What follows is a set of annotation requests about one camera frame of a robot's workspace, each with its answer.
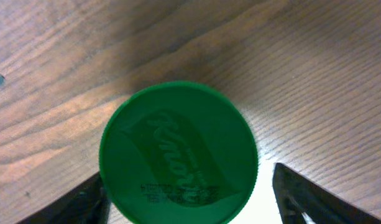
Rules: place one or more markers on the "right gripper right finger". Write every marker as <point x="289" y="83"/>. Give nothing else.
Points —
<point x="296" y="195"/>

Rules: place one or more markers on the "green lid seasoning jar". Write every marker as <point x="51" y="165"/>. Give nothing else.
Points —
<point x="178" y="152"/>

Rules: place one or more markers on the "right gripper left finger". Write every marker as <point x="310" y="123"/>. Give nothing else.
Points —
<point x="87" y="203"/>

